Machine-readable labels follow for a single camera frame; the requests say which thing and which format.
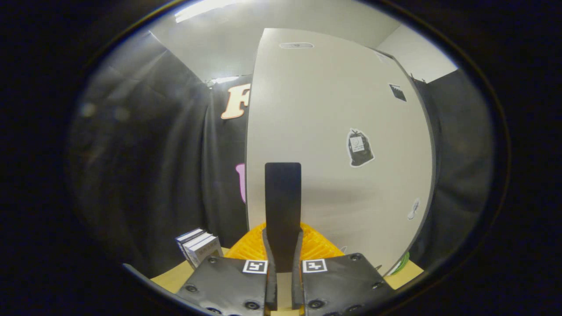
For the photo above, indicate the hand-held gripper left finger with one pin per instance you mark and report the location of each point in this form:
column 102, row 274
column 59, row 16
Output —
column 228, row 285

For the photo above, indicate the green and pink package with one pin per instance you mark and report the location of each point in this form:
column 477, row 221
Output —
column 400, row 265

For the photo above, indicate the white shoe cabinet door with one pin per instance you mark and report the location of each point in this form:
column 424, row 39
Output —
column 329, row 109

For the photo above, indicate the grey book set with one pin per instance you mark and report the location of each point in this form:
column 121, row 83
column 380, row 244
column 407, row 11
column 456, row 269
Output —
column 202, row 250

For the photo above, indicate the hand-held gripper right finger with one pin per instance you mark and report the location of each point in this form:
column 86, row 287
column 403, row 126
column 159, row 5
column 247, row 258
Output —
column 342, row 285

